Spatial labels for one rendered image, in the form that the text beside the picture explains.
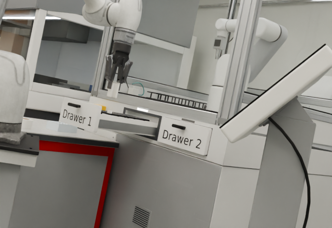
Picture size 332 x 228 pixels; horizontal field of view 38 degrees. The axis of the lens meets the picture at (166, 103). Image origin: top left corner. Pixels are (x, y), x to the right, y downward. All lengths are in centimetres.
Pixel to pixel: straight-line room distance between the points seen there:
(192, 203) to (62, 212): 63
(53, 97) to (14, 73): 135
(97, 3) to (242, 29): 63
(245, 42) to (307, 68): 77
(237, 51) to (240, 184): 53
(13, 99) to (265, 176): 80
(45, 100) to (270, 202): 184
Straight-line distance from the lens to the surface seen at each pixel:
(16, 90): 159
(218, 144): 191
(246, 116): 115
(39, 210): 224
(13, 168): 159
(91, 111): 200
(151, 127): 216
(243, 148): 196
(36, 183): 219
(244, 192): 203
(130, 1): 207
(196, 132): 197
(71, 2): 295
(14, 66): 160
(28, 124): 219
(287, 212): 135
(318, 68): 116
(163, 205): 211
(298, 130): 133
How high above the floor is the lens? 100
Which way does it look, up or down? level
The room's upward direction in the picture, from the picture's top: 11 degrees clockwise
